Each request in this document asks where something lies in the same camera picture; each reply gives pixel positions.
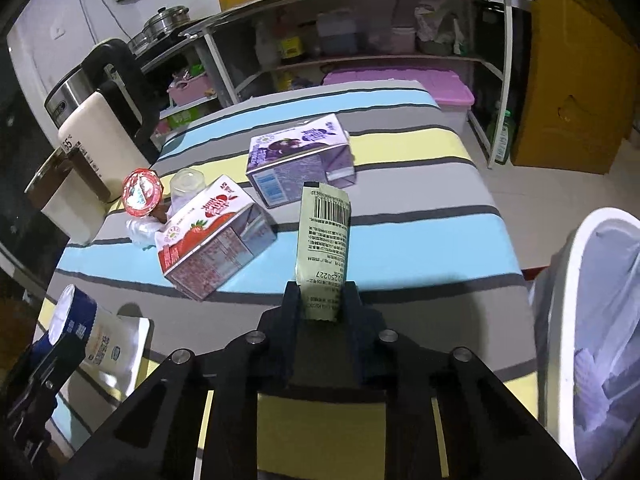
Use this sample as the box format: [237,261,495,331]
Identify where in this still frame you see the white jug brown lid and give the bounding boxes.
[25,147,113,246]

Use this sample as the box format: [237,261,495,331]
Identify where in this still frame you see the purple milk carton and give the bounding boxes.
[245,114,357,209]

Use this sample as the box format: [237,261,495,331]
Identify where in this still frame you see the pink strawberry milk carton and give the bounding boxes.
[156,175,277,302]

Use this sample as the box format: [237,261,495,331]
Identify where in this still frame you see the cream insulated jug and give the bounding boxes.
[57,92,151,201]

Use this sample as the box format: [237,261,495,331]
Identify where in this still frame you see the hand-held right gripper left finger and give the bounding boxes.
[60,280,308,480]

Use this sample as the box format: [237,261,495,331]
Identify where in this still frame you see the green detergent bottle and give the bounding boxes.
[492,110,516,163]

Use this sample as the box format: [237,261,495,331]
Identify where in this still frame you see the crumpled plastic bags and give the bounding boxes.
[415,5,468,56]

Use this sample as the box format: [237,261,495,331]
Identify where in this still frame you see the translucent bin liner bag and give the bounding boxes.
[570,220,640,471]

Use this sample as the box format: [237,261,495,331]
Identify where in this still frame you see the pink lid storage box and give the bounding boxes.
[322,67,475,131]

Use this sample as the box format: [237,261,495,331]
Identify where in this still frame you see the dark bottle yellow label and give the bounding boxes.
[279,25,306,61]

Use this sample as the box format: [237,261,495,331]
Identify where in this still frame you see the pink plastic bucket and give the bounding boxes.
[392,27,417,53]

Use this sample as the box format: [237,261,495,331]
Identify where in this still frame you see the striped tablecloth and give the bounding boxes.
[32,80,541,480]

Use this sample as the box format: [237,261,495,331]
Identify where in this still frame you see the green barcode packet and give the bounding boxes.
[295,182,351,322]

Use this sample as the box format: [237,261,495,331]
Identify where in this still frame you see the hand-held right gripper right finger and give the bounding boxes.
[340,280,583,480]

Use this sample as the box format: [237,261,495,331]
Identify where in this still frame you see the steel steamer pot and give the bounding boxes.
[144,5,191,41]

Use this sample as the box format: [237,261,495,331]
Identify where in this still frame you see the white round trash bin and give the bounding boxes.
[529,207,640,480]

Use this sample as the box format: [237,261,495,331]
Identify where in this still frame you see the blue white paper cup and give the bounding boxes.
[32,284,151,401]

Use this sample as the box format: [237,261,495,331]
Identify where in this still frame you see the pink plastic basket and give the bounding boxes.
[167,72,221,111]

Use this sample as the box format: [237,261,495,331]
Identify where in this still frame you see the clear jelly cup red lid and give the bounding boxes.
[122,169,166,218]

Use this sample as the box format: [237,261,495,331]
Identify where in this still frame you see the small clear plastic bottle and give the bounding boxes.
[170,169,207,211]

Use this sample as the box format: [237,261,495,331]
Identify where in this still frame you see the clear wrapper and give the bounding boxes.
[125,215,163,248]

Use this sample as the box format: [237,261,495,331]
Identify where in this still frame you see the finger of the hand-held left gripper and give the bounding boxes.
[30,332,86,401]

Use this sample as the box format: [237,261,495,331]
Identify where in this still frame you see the yellow wooden door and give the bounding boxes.
[510,0,640,176]

